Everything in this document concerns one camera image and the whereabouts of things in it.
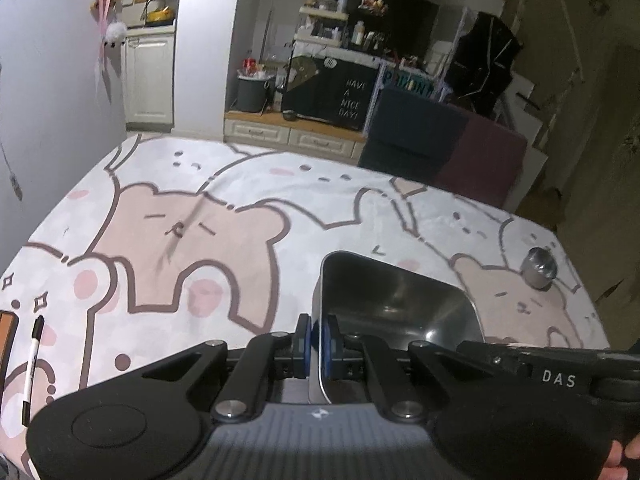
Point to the maroon chair back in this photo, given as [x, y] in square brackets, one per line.
[480, 160]

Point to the white lower kitchen cabinet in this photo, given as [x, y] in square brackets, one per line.
[150, 80]

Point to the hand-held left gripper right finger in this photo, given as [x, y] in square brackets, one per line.
[327, 350]

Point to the grey trash bin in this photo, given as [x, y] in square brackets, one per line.
[252, 97]

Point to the white shelf rack with bottles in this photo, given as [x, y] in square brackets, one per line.
[320, 12]

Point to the black hanging jacket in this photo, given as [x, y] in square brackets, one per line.
[480, 60]

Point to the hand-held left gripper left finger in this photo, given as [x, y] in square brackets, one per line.
[301, 355]

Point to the dark blue chair back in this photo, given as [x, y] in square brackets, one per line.
[410, 135]

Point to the pink ribbon with pompom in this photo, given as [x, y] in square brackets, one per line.
[116, 31]

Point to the black and white marker pen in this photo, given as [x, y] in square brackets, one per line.
[32, 370]

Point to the brown patterned box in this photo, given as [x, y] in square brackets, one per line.
[6, 345]

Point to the wooden-top low drawer cabinet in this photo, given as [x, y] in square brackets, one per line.
[260, 132]

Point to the yellow pot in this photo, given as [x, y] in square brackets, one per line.
[160, 15]

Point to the black printed cabinet cloth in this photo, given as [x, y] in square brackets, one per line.
[330, 95]

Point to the bear-print tablecloth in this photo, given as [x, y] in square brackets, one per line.
[200, 240]

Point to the small round steel bowl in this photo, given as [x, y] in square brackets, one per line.
[539, 265]

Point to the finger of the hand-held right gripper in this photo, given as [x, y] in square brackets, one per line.
[492, 357]

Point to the square steel container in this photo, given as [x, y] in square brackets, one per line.
[400, 305]

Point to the teal printed box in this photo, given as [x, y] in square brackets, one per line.
[405, 82]

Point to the person's right hand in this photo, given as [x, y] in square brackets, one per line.
[625, 465]

